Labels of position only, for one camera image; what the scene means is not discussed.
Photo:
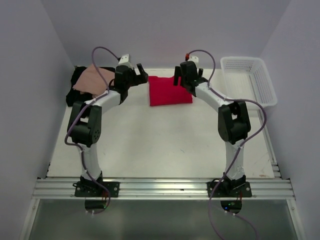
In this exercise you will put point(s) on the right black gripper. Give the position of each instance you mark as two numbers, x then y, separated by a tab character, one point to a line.
177	73

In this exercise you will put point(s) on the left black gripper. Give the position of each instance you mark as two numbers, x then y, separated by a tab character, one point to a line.
142	78

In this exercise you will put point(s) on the red t shirt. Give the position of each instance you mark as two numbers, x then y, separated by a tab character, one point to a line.
163	92

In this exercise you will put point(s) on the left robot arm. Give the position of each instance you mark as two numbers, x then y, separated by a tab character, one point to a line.
85	122

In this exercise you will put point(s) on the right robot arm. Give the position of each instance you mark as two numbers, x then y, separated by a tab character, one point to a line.
233	123

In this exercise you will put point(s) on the folded pink t shirt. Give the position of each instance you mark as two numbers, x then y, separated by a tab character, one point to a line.
91	82

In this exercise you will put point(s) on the white plastic basket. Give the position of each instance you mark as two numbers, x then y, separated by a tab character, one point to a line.
248	78

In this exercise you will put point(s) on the folded black t shirt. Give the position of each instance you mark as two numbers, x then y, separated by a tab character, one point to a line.
74	95

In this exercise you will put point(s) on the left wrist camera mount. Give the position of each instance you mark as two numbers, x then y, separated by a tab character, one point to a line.
125	60

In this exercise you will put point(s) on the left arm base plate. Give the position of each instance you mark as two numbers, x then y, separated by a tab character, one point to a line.
89	189

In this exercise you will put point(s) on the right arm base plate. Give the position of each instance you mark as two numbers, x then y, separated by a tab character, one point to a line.
229	188

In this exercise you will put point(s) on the aluminium rail frame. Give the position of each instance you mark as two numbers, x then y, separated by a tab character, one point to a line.
139	188

